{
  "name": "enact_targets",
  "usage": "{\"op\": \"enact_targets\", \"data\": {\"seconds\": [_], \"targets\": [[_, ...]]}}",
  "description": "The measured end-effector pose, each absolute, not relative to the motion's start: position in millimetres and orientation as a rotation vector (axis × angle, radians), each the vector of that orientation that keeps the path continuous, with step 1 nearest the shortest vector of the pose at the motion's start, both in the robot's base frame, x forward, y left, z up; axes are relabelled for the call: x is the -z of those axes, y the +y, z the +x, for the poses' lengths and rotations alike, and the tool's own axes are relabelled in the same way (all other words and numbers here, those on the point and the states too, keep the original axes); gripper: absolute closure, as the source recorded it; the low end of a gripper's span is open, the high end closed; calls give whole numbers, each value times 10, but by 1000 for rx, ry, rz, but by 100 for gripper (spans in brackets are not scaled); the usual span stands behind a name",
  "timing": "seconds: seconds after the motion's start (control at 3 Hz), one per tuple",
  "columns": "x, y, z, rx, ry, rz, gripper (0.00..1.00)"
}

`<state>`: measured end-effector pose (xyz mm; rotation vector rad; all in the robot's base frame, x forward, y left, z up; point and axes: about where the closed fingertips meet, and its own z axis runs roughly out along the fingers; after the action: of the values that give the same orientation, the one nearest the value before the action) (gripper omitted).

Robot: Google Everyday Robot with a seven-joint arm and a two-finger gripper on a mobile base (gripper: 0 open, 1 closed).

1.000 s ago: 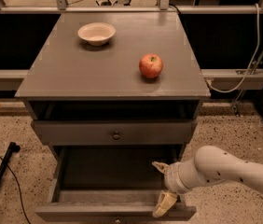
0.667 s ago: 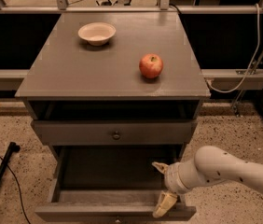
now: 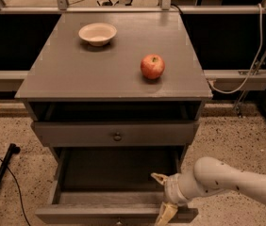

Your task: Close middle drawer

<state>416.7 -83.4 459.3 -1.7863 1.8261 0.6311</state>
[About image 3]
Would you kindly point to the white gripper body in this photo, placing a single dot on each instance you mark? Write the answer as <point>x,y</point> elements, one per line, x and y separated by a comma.
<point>172,189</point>

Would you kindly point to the white paper bowl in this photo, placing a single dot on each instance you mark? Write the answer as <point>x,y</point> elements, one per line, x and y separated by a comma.
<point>97,34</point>

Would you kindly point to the grey drawer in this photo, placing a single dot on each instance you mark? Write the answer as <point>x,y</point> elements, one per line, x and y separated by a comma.
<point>108,186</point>
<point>115,134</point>

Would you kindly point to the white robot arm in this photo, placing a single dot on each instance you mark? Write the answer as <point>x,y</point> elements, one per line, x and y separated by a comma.
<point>209,176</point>

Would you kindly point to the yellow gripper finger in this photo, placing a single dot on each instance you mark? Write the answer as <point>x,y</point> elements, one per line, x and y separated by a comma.
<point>166,212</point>
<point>160,178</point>

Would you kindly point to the red apple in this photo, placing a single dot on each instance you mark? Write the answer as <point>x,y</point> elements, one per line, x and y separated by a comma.
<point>152,66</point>

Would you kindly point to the grey top drawer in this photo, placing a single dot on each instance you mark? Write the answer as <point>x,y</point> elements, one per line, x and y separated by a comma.
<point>115,134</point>

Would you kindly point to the grey wooden drawer cabinet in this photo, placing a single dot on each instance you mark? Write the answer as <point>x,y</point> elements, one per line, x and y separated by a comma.
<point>73,81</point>

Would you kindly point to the metal rail frame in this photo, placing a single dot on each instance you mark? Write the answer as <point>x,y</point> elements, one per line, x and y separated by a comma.
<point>233,9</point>

